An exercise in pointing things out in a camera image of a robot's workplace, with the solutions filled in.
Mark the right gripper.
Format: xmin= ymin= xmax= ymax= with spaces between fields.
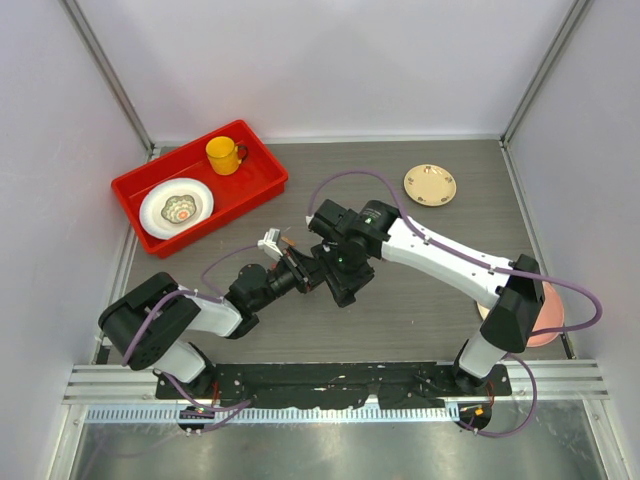
xmin=314 ymin=238 xmax=375 ymax=302

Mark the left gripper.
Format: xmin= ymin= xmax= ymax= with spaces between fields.
xmin=252 ymin=246 xmax=325 ymax=312

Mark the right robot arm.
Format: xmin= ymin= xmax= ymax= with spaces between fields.
xmin=306 ymin=200 xmax=545 ymax=395

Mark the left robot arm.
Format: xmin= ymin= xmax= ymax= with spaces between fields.
xmin=98 ymin=247 xmax=324 ymax=399

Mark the cream floral plate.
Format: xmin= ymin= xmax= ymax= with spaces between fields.
xmin=403 ymin=164 xmax=457 ymax=207

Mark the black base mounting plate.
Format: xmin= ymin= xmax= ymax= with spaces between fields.
xmin=182 ymin=362 xmax=512 ymax=410

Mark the red plastic tray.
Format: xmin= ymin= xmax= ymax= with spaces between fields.
xmin=111 ymin=120 xmax=288 ymax=258

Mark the yellow mug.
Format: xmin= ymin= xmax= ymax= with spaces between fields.
xmin=205 ymin=136 xmax=249 ymax=176

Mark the small patterned bowl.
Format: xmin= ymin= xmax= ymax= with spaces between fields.
xmin=160 ymin=195 xmax=198 ymax=225

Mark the white paper plate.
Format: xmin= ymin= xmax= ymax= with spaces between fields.
xmin=138 ymin=178 xmax=215 ymax=240

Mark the pink white plate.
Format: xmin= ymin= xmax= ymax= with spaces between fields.
xmin=468 ymin=278 xmax=564 ymax=353

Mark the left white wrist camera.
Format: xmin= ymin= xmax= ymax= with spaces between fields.
xmin=257 ymin=228 xmax=283 ymax=262

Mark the white slotted cable duct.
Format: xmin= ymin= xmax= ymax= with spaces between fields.
xmin=85 ymin=403 xmax=459 ymax=425

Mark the left aluminium frame post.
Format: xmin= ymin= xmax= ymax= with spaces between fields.
xmin=59 ymin=0 xmax=155 ymax=156

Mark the aluminium frame post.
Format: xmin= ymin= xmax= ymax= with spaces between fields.
xmin=59 ymin=0 xmax=155 ymax=156
xmin=500 ymin=0 xmax=593 ymax=148

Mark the right aluminium frame post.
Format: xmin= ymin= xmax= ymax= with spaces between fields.
xmin=500 ymin=0 xmax=593 ymax=148

